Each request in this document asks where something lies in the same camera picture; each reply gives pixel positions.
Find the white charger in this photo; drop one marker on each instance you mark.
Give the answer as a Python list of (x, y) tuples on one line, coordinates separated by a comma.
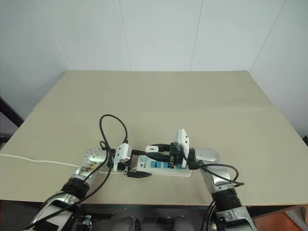
[(152, 148)]

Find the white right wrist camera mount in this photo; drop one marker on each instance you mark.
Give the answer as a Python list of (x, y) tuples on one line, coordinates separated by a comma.
[(183, 137)]

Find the white power strip blue sockets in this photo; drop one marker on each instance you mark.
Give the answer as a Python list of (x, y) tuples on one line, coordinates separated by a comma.
[(156, 169)]

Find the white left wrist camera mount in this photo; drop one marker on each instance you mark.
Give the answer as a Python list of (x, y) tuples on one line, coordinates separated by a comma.
[(124, 152)]

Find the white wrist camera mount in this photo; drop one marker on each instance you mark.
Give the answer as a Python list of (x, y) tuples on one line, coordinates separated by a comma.
[(183, 137), (124, 152)]

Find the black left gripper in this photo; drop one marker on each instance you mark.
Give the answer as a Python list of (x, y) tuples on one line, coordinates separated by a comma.
[(124, 165)]

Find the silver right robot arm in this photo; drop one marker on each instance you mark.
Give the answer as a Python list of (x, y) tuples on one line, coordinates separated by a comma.
[(209, 155)]

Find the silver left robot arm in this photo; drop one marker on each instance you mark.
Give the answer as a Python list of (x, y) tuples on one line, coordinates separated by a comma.
[(93, 155)]

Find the dark furniture piece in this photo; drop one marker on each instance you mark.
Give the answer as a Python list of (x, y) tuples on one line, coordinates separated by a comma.
[(9, 115)]

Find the black under-table frame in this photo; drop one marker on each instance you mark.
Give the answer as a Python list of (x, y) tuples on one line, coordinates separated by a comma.
[(144, 209)]

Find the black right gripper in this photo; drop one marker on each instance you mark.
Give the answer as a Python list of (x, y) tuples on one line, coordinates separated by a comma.
[(175, 154)]

